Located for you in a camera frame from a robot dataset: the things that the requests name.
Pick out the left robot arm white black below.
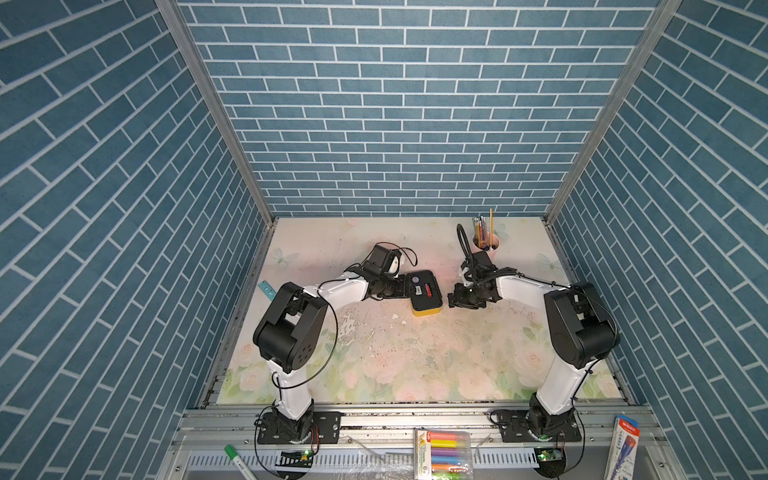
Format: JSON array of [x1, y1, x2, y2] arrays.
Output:
[[253, 242, 418, 443]]

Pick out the highlighter marker pack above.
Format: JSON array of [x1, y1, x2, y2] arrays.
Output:
[[413, 429, 474, 480]]

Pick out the boxed pen package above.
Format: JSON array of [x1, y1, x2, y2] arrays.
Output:
[[604, 415, 641, 480]]

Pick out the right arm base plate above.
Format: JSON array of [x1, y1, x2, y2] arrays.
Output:
[[488, 409, 582, 443]]

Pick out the pink pencil cup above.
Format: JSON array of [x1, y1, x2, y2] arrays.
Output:
[[471, 235, 500, 252]]

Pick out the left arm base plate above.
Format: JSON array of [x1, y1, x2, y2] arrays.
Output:
[[257, 409, 342, 445]]

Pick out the yellow alarm clock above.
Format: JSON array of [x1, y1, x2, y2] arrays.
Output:
[[406, 270, 443, 317]]

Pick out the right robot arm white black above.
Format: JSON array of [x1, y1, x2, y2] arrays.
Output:
[[448, 251, 620, 441]]

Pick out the teal ruler strip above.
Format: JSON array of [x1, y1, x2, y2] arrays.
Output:
[[257, 281, 277, 301]]

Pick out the pencils in cup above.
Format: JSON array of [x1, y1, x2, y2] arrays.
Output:
[[472, 209, 495, 237]]

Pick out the green marker pen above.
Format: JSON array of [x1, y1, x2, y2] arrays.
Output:
[[225, 445, 257, 480]]

